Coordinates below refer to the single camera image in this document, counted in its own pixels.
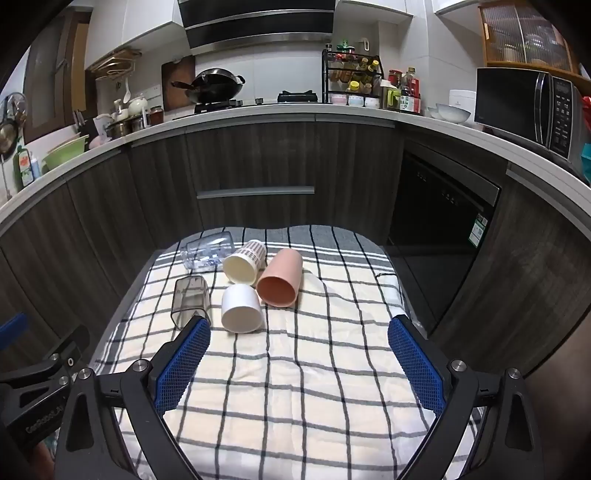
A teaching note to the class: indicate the black range hood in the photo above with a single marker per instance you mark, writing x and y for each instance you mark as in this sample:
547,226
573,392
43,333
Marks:
258,23

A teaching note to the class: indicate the black built-in dishwasher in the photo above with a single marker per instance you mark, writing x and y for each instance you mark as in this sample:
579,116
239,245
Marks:
438,217

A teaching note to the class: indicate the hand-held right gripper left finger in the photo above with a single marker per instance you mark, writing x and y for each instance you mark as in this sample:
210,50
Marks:
182,364

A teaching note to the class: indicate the grey transparent square cup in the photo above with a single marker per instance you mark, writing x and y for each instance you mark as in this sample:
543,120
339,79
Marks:
189,297

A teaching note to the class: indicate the green plastic basin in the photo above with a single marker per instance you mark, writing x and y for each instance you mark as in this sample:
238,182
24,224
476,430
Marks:
64,154

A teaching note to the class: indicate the white cup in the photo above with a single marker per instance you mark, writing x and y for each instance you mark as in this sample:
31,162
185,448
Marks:
240,314

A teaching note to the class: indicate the green dish soap bottle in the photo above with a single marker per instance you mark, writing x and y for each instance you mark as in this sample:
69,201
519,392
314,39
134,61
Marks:
22,168

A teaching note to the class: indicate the cream cup with dotted print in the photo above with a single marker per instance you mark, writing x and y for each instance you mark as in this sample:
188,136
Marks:
240,270

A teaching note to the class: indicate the black microwave oven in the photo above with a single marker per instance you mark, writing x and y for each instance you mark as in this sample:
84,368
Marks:
508,99

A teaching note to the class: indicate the black gas stove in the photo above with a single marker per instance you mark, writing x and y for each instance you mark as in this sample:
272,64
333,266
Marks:
258,105

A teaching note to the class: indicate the white rice cooker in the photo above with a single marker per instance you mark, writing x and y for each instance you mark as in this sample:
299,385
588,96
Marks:
461,98

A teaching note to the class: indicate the wooden cabinet with ribbed glass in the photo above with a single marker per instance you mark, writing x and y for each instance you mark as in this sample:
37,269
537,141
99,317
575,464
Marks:
521,37

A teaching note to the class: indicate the dark wooden cutting board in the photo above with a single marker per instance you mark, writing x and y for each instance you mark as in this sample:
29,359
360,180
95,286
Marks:
178,74

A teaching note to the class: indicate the white teapot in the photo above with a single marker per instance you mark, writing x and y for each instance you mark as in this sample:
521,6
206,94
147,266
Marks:
137,106

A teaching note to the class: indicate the black spice rack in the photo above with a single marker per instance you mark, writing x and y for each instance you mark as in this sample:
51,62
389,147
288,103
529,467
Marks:
353,74

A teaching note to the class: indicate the hanging steel pan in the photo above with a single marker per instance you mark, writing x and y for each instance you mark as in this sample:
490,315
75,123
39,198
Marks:
10,122

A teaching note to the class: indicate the black wok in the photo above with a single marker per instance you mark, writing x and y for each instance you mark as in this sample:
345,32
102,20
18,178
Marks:
214,85

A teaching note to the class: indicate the dark sauce bottle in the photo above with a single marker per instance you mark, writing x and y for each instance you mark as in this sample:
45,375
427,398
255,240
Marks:
408,94

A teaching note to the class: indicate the wall rack with boards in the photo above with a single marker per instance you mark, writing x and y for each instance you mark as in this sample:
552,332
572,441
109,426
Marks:
115,62

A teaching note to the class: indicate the black checked white cloth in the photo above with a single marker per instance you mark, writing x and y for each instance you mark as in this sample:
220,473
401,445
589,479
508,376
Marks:
300,369

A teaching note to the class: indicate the large white bowl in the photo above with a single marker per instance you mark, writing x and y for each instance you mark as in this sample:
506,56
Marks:
455,113

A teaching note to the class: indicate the steel pot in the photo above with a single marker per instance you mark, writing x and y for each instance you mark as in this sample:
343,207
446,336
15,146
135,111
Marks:
121,127

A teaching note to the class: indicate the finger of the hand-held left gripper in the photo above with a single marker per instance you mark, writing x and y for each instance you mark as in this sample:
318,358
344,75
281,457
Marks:
69,346
11,325

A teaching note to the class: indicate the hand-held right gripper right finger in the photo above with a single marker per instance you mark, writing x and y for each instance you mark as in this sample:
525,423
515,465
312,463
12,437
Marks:
415,364

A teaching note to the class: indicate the pink cup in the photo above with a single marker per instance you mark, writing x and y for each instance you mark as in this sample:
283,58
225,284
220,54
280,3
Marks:
281,270

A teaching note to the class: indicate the clear glass cup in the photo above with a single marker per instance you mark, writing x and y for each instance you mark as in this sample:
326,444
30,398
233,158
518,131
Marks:
205,253

